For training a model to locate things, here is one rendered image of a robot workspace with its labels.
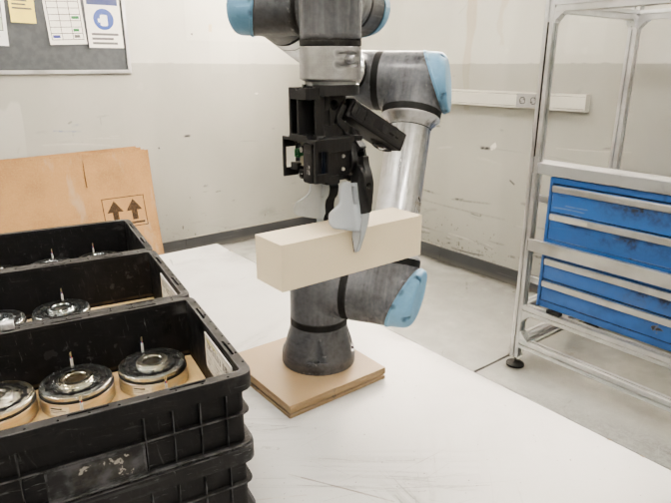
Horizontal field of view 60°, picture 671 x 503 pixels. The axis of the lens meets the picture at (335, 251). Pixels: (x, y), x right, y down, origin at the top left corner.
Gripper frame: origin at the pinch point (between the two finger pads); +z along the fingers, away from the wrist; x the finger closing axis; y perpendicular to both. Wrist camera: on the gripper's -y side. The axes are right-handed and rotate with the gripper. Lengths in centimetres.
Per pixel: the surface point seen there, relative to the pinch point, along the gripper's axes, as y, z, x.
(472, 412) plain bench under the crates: -29.1, 38.8, 1.9
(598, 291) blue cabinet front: -164, 63, -43
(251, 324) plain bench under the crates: -16, 39, -56
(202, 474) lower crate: 22.5, 28.6, -1.4
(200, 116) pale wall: -134, 13, -329
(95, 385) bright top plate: 29.1, 22.8, -22.2
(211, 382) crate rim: 20.3, 15.7, -1.1
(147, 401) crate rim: 28.1, 15.9, -2.3
